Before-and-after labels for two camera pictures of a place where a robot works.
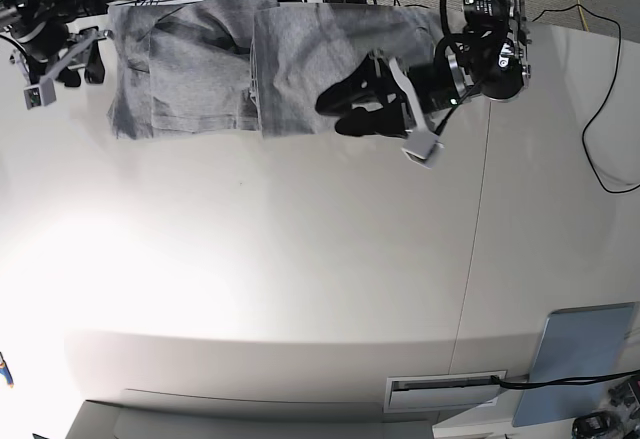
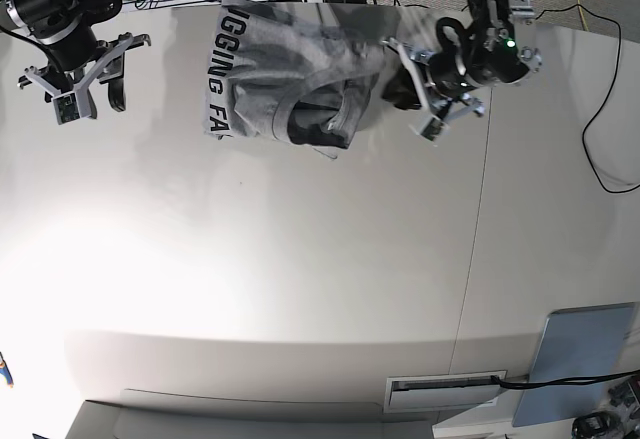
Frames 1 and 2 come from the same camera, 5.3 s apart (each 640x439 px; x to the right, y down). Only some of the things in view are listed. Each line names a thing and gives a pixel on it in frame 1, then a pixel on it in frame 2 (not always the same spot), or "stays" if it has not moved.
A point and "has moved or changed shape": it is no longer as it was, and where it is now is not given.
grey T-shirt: [227, 65] has moved or changed shape
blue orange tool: [6, 372] stays
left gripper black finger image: [95, 68] -> [116, 89]
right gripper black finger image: [371, 87] -> [400, 91]
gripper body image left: [71, 54] -> [107, 66]
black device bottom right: [596, 424] stays
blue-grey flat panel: [582, 350] stays
